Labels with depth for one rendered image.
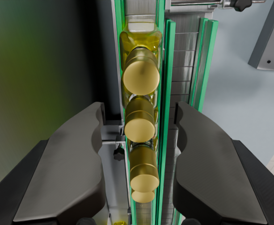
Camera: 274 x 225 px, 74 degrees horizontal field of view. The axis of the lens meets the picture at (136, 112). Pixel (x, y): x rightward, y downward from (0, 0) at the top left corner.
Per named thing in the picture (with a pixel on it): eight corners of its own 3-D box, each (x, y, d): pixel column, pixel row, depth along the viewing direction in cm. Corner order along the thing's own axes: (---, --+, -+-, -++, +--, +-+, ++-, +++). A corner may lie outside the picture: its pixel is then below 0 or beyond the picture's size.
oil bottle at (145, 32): (128, 18, 39) (116, 34, 21) (153, 18, 39) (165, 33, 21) (128, 46, 42) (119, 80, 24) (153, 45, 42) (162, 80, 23)
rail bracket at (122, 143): (104, 118, 53) (94, 151, 42) (127, 118, 53) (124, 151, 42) (106, 130, 55) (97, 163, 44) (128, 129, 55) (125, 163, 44)
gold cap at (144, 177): (128, 147, 23) (127, 175, 20) (155, 144, 23) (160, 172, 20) (130, 165, 25) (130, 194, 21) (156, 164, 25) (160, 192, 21)
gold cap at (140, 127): (125, 97, 22) (122, 117, 18) (154, 97, 22) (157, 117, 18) (126, 121, 24) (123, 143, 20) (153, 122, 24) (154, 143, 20)
